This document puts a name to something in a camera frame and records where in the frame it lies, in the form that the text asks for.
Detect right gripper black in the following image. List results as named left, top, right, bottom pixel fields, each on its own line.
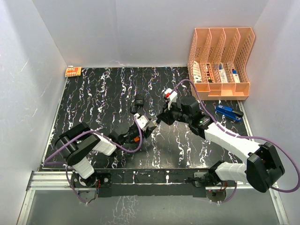
left=157, top=99, right=192, bottom=126

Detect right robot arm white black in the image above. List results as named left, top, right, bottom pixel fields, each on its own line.
left=157, top=94, right=285, bottom=193

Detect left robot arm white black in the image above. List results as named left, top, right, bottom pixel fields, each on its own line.
left=60, top=121, right=157, bottom=187

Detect dark marker in organizer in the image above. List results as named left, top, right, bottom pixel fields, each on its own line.
left=205, top=63, right=213, bottom=83

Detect blue stapler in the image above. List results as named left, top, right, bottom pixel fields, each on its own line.
left=215, top=105, right=244, bottom=121

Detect white blue box in organizer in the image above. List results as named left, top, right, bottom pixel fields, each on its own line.
left=214, top=62, right=228, bottom=83

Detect pink plastic file organizer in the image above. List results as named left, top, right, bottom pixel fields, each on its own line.
left=187, top=27, right=255, bottom=100

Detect blue red box in organizer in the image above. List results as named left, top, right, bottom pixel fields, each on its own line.
left=232, top=68, right=240, bottom=83

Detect orange small card box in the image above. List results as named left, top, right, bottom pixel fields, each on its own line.
left=65, top=67, right=82, bottom=77

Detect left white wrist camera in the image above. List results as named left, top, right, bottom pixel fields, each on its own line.
left=134, top=113, right=150, bottom=131

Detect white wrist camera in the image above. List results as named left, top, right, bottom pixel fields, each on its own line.
left=134, top=113, right=150, bottom=131
left=163, top=88, right=177, bottom=110

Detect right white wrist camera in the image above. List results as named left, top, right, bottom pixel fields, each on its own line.
left=163, top=88, right=177, bottom=110

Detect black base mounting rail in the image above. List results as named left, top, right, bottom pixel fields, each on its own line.
left=71, top=169, right=234, bottom=199

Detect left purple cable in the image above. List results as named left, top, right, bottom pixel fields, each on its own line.
left=43, top=114, right=143, bottom=207

